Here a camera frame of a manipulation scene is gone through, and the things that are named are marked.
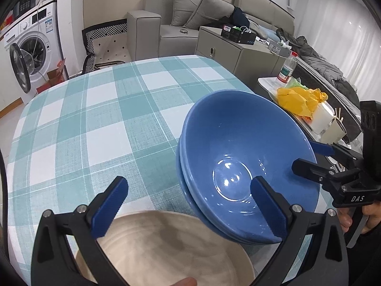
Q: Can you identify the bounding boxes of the black box on cabinet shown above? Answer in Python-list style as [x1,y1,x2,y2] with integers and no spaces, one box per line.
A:
[221,25,257,45]

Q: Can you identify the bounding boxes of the right hand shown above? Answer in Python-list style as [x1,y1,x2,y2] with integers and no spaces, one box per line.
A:
[337,202,381,235]

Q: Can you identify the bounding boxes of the white washing machine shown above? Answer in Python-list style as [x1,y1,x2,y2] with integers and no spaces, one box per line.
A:
[4,1,63,98]

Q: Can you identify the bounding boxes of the black patterned chair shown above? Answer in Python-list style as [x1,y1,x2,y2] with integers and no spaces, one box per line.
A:
[82,19,131,74]

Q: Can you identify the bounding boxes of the beige ridged plate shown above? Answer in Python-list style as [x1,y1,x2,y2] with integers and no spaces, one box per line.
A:
[74,210,256,286]

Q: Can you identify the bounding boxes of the yellow plastic bag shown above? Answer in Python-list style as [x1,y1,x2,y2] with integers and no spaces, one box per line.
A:
[277,87,328,119]

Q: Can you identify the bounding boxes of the white paper roll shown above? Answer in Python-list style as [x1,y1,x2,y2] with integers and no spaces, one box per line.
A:
[309,102,335,134]

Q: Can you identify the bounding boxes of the grey sofa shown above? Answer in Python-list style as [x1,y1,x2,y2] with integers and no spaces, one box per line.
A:
[127,0,295,61]

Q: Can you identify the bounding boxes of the grey cushion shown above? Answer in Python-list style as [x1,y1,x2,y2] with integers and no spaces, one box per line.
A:
[185,0,234,30]

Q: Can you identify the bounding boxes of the red cardboard box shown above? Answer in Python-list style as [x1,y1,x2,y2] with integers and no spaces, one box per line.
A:
[37,59,65,94]

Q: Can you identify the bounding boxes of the black pressure cooker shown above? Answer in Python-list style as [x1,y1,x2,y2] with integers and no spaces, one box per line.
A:
[13,0,35,19]

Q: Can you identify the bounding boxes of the teal checkered tablecloth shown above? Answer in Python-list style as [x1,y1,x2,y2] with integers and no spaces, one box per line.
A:
[7,54,326,286]

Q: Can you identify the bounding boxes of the left hand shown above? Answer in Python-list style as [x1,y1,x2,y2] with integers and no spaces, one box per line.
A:
[171,277,198,286]

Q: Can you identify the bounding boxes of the plastic water bottle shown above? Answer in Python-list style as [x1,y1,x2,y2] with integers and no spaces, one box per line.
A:
[277,51,298,83]

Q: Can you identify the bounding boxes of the blue bowl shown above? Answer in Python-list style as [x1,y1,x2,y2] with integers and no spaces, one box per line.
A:
[176,152,280,245]
[177,90,320,241]

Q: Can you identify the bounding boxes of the grey side cabinet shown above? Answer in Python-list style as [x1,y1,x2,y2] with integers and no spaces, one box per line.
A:
[196,26,286,88]

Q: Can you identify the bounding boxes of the grey blanket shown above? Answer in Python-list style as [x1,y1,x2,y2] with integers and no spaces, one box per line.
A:
[276,28,360,108]

